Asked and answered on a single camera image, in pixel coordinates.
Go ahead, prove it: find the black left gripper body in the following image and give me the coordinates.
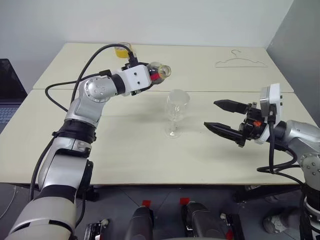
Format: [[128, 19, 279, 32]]
[[129, 84, 152, 97]]

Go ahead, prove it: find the black table frame bar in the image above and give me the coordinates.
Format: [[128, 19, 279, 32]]
[[233, 183, 305, 204]]

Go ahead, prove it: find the dark laptop computer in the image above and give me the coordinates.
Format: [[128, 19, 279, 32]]
[[0, 58, 28, 133]]

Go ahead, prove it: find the glass of orange juice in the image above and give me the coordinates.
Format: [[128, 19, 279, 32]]
[[114, 42, 133, 60]]

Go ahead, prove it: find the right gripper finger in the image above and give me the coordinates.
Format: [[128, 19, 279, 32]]
[[213, 99, 249, 114], [203, 121, 248, 149]]

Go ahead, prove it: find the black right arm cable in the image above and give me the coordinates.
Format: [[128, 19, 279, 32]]
[[256, 102, 309, 186]]

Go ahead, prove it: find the white wire clothes hanger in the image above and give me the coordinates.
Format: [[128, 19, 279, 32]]
[[215, 49, 268, 69]]

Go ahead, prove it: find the dark rounded shape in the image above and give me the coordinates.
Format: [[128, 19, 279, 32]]
[[131, 206, 155, 240], [183, 201, 219, 240]]

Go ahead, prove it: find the black floor bracket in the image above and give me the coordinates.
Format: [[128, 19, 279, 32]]
[[84, 218, 111, 240], [219, 212, 245, 240]]

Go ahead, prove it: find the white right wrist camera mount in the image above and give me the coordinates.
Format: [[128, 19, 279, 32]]
[[255, 83, 285, 145]]

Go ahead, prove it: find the small glass bottle red label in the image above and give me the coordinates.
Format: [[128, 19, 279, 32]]
[[146, 61, 172, 85]]

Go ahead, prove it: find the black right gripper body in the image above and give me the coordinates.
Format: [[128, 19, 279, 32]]
[[238, 101, 266, 142]]

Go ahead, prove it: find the clear wine glass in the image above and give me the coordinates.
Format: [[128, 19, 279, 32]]
[[164, 88, 191, 139]]

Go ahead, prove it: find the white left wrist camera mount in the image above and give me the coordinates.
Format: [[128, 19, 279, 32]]
[[121, 64, 154, 97]]

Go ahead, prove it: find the thin white floor cable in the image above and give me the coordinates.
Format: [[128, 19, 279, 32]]
[[0, 186, 17, 219]]

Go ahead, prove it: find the grey crumpled floor object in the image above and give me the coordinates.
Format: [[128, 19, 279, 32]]
[[263, 209, 300, 234]]

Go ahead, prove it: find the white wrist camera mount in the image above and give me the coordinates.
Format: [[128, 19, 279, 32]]
[[121, 64, 154, 97], [255, 83, 285, 145]]

